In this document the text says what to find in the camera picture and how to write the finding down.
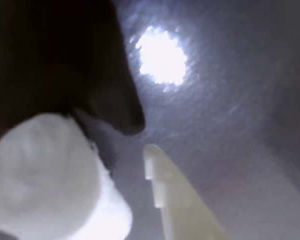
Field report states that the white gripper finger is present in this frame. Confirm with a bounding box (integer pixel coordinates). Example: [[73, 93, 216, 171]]
[[143, 144, 232, 240]]

